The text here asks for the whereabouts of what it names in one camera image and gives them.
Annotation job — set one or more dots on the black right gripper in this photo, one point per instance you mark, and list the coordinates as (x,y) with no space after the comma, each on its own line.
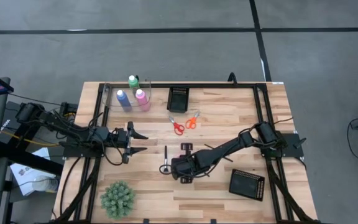
(183,166)

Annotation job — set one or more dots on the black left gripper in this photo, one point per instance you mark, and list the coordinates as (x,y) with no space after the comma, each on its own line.
(121,138)

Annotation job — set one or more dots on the black fluffy round brush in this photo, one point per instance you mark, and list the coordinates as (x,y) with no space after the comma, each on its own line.
(166,152)

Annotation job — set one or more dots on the thin black paintbrush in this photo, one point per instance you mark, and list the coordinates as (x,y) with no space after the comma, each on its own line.
(228,159)
(210,146)

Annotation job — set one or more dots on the pink paint bottle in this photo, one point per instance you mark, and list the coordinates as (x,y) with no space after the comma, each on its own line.
(143,102)

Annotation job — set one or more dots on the blue paint bottle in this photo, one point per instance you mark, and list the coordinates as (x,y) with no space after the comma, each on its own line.
(123,101)

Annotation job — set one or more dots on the clear plastic bin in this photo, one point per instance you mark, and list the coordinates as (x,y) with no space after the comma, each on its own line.
(110,99)

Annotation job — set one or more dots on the green paint bottle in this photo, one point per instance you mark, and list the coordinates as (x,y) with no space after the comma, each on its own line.
(133,82)

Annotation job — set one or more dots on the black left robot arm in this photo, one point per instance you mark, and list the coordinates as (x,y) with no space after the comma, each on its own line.
(82,133)

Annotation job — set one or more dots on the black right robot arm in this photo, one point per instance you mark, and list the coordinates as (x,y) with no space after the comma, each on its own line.
(228,146)

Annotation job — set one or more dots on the small black mesh tray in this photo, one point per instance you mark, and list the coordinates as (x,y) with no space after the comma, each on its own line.
(178,102)

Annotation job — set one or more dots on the green artificial potted plant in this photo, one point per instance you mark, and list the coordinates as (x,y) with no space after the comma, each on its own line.
(117,199)

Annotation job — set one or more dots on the large black mesh tray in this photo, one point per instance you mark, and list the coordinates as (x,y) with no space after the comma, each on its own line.
(245,185)

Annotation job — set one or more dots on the black controller box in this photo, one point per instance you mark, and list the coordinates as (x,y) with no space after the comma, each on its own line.
(68,107)

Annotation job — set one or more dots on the black support beam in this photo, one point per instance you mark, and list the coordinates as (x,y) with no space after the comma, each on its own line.
(33,160)

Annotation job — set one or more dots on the black case white lettering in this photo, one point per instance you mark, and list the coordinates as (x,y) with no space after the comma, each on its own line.
(8,119)

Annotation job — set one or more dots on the black frame clamp bracket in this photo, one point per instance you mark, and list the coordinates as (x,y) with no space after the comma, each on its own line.
(213,221)
(146,221)

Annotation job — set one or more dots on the black metal table frame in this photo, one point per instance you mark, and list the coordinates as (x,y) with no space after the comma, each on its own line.
(213,85)

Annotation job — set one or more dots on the arched black frame hook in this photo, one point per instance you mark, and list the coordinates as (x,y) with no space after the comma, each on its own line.
(232,74)

